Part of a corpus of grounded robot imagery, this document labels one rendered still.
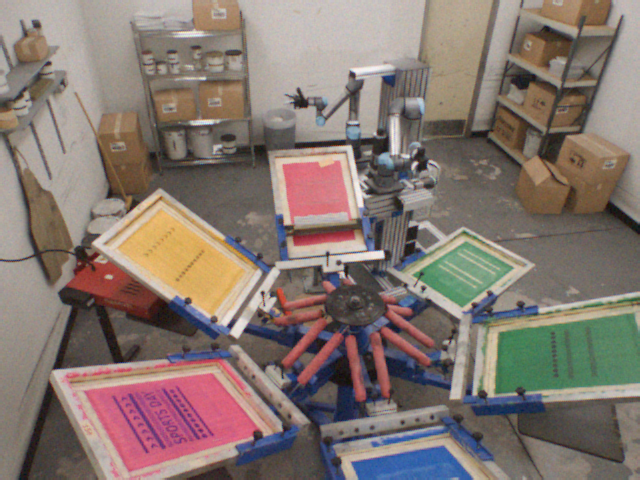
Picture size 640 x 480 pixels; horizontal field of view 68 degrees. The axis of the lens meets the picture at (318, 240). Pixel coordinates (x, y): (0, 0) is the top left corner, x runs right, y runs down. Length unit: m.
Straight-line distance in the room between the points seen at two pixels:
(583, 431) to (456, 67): 5.52
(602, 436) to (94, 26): 6.06
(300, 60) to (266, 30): 0.56
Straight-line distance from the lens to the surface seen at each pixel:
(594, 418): 2.81
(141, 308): 2.86
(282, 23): 6.38
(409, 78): 3.49
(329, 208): 3.17
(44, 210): 4.08
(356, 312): 2.39
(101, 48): 6.53
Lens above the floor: 2.99
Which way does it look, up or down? 36 degrees down
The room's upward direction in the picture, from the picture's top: 1 degrees clockwise
